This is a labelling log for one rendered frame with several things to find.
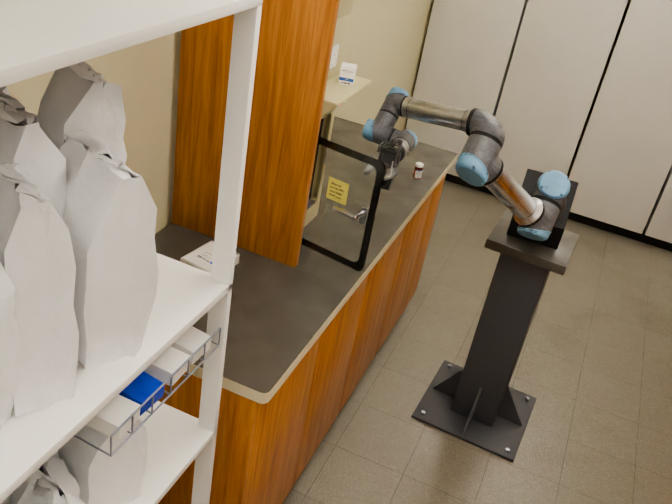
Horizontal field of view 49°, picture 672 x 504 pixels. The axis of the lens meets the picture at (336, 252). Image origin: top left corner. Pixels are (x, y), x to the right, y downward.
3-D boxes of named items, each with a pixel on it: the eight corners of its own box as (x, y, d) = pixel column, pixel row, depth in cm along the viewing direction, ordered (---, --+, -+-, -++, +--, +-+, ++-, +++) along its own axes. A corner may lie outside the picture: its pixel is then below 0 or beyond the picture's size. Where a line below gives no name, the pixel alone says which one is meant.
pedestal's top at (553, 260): (576, 243, 310) (580, 234, 308) (563, 275, 284) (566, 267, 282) (503, 217, 319) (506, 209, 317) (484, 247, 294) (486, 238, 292)
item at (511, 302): (536, 400, 360) (598, 242, 314) (512, 462, 321) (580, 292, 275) (443, 361, 374) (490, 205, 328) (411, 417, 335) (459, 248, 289)
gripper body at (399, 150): (376, 145, 246) (388, 135, 256) (371, 169, 251) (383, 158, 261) (398, 152, 244) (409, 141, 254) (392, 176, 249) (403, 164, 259)
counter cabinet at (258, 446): (61, 520, 261) (52, 315, 215) (303, 266, 430) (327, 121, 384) (227, 605, 244) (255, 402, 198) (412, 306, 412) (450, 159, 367)
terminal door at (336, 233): (289, 237, 258) (304, 130, 237) (363, 272, 246) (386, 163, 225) (287, 238, 257) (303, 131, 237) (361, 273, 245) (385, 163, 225)
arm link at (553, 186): (570, 187, 282) (577, 174, 269) (557, 217, 280) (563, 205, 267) (540, 175, 285) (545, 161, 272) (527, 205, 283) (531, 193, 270)
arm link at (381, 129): (374, 115, 274) (401, 126, 272) (361, 141, 272) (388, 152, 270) (373, 105, 267) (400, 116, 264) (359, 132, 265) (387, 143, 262)
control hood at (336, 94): (298, 124, 236) (303, 94, 231) (337, 98, 262) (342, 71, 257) (331, 134, 233) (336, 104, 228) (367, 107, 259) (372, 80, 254)
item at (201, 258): (179, 268, 239) (179, 257, 237) (210, 250, 252) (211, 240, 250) (208, 282, 235) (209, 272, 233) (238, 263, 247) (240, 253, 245)
